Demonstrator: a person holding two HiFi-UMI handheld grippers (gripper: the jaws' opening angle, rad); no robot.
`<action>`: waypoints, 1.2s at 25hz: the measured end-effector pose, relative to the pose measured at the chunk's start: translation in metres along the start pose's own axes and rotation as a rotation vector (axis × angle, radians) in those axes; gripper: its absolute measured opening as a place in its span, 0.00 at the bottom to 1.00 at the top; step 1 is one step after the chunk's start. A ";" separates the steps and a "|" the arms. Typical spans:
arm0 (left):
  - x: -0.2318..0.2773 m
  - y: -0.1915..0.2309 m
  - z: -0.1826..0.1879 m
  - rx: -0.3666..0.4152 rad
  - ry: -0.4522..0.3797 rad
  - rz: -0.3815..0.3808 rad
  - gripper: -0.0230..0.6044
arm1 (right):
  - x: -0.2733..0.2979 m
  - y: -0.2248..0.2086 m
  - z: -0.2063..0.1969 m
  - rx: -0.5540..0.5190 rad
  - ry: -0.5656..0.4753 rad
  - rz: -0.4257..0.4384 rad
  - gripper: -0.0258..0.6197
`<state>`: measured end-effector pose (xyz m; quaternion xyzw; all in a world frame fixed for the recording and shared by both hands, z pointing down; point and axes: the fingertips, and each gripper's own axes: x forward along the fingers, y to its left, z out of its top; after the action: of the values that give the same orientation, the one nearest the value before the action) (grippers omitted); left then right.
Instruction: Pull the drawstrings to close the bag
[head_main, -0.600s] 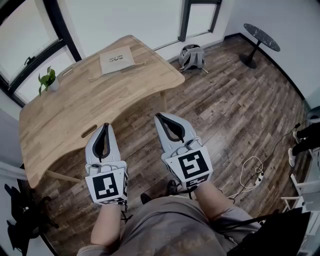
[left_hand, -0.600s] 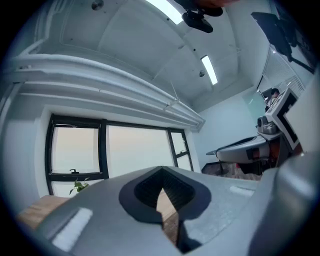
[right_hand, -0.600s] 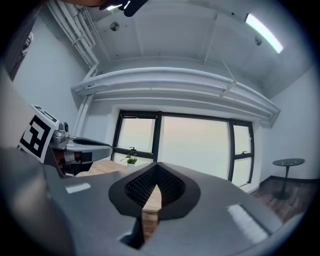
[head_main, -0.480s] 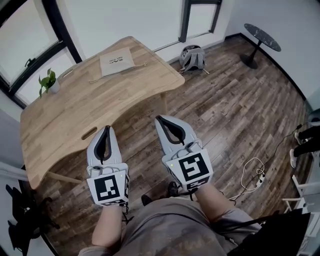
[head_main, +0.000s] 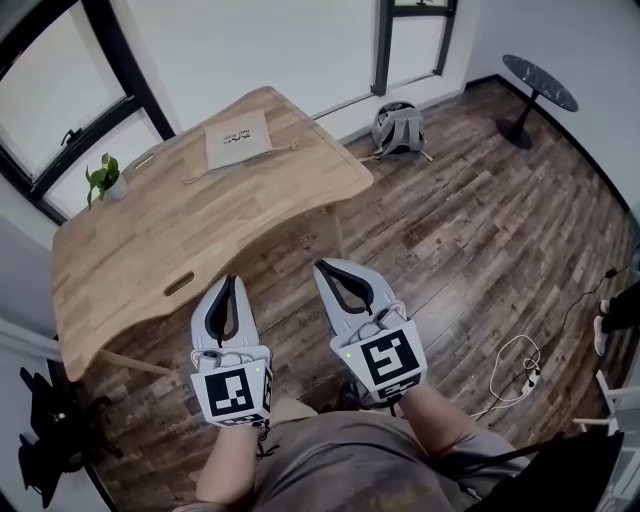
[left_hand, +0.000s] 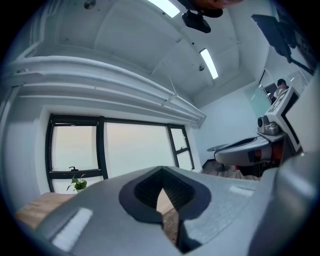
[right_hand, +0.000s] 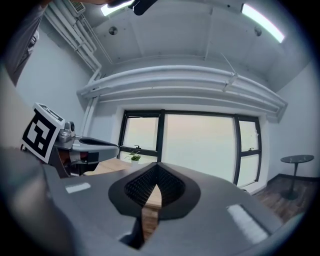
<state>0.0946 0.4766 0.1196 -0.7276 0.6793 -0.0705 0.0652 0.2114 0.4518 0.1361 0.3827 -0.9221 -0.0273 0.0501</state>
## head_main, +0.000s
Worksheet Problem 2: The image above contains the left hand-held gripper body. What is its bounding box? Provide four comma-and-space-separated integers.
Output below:
190, 343, 275, 430

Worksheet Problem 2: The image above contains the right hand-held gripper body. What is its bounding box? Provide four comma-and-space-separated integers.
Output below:
329, 298, 428, 405

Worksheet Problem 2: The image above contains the beige drawstring cloth bag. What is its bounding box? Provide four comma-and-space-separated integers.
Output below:
182, 109, 300, 185

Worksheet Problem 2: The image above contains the person's left forearm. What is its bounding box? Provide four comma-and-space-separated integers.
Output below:
196, 423, 262, 501

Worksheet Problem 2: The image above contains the person's right forearm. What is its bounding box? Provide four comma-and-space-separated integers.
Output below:
398, 383, 484, 464

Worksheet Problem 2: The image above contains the wooden table leg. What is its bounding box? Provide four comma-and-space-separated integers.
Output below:
324, 203, 347, 261
97, 348, 172, 377

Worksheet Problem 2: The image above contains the person's torso grey shirt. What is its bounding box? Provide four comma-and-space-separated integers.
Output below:
172, 409, 531, 512

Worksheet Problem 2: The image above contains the green potted plant white pot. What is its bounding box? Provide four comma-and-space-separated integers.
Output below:
84, 153, 129, 210

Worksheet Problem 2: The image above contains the grey backpack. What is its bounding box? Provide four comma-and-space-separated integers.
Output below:
370, 100, 435, 161

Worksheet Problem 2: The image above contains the black chest-mounted device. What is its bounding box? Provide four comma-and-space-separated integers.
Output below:
462, 430, 626, 512

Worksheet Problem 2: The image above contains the round black marble side table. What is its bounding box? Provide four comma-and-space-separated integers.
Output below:
494, 53, 580, 150

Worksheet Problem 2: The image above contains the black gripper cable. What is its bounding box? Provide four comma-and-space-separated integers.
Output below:
254, 423, 281, 459

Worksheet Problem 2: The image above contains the white power strip with cable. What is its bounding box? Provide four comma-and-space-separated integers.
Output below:
469, 333, 544, 421

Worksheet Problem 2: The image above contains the white furniture frame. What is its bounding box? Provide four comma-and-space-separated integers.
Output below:
572, 370, 624, 436

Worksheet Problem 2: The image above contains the black floor cable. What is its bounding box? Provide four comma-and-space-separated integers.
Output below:
542, 267, 631, 346

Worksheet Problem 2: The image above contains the black-framed window with handle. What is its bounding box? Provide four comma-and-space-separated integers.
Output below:
0, 0, 177, 224

